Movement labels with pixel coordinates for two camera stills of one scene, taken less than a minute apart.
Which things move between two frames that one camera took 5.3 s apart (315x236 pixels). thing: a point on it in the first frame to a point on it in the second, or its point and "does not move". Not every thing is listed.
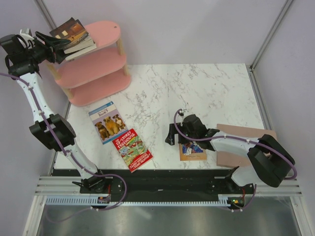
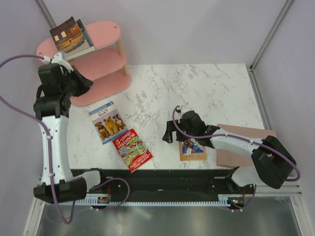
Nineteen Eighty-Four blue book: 84,50 to 84,33
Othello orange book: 191,151 does not move
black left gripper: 59,55 to 84,84
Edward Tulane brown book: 73,30 does not move
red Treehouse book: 133,150 does not move
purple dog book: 108,122 does not move
